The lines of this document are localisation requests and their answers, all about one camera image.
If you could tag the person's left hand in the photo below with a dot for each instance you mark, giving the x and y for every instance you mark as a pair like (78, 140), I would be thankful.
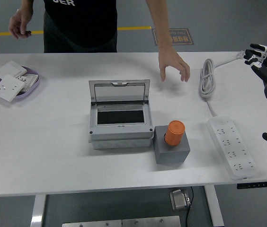
(171, 58)

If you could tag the person's right hand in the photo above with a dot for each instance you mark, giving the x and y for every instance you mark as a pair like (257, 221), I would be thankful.
(20, 21)

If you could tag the orange cylinder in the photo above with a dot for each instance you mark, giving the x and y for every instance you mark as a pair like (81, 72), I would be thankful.
(175, 132)

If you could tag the grey junction box clear lid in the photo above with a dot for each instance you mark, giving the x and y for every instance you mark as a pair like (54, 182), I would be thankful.
(121, 134)

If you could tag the person's right forearm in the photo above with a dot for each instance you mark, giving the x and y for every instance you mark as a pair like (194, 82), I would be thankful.
(27, 4)

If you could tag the person's left forearm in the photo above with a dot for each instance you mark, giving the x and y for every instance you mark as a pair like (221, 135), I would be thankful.
(160, 26)

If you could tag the grey cube with round hole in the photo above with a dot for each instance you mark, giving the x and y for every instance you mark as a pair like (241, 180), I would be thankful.
(171, 154)

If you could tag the brown floor sign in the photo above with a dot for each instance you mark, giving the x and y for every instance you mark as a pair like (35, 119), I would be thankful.
(183, 37)

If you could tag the white socket module with holes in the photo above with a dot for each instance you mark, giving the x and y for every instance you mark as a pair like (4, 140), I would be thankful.
(29, 79)

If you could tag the person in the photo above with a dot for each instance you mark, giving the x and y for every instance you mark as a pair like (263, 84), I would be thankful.
(81, 23)

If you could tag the purple oval tray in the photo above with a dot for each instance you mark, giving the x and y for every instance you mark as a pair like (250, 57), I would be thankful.
(36, 83)

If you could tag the white power strip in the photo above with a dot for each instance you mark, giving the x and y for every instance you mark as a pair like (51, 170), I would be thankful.
(233, 146)

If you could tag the black table control panel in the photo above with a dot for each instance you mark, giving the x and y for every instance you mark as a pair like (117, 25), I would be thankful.
(256, 185)

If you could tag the white table leg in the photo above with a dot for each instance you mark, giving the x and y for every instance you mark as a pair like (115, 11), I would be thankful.
(38, 210)
(215, 208)

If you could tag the grey metal foot pedal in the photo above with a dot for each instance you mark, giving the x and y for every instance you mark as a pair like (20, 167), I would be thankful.
(179, 199)

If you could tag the white wall switch plate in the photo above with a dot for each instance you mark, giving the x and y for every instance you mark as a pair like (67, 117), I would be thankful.
(9, 69)

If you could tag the white wall socket plate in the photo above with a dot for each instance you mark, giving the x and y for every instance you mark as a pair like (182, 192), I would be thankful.
(6, 88)

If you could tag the metal base plate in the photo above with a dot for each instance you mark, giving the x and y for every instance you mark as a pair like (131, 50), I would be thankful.
(136, 222)

